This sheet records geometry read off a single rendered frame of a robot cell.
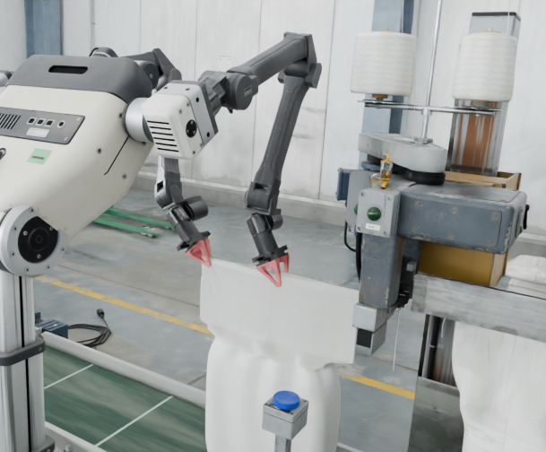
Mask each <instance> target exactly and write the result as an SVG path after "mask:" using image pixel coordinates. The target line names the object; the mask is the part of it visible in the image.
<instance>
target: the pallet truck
mask: <svg viewBox="0 0 546 452"><path fill-rule="evenodd" d="M104 213H107V214H111V215H115V216H119V217H124V218H128V219H132V220H136V221H140V222H148V223H152V224H157V225H160V226H165V228H166V229H172V230H175V229H174V228H173V226H172V225H171V223H170V222H169V220H168V218H163V217H159V216H154V215H149V214H145V213H138V212H133V211H128V210H125V209H120V208H116V207H113V205H112V206H111V207H109V208H108V210H107V211H105V212H104ZM93 222H98V223H102V224H106V225H110V226H114V227H118V228H122V229H126V230H133V231H137V232H141V233H142V235H148V236H149V237H151V236H160V233H163V234H164V232H163V230H161V229H159V228H156V227H153V226H151V225H147V224H143V223H139V222H131V221H127V220H123V219H118V218H115V217H110V216H107V215H102V214H101V215H100V216H99V217H97V218H96V219H95V220H94V221H93Z"/></svg>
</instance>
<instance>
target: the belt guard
mask: <svg viewBox="0 0 546 452"><path fill-rule="evenodd" d="M394 137H398V138H408V139H411V140H413V139H412V135H398V134H386V133H359V142H358V151H360V152H364V153H367V154H370V155H372V156H375V157H378V158H380V159H383V160H385V159H386V156H387V155H384V153H387V154H393V155H389V156H388V158H389V160H390V161H393V162H394V163H395V164H397V165H400V166H403V167H405V168H408V169H410V170H415V171H420V172H428V173H441V172H444V171H445V167H446V155H447V149H446V148H444V147H441V146H439V145H436V144H434V143H427V144H422V143H425V142H417V141H406V140H399V139H396V138H394ZM410 142H415V143H410Z"/></svg>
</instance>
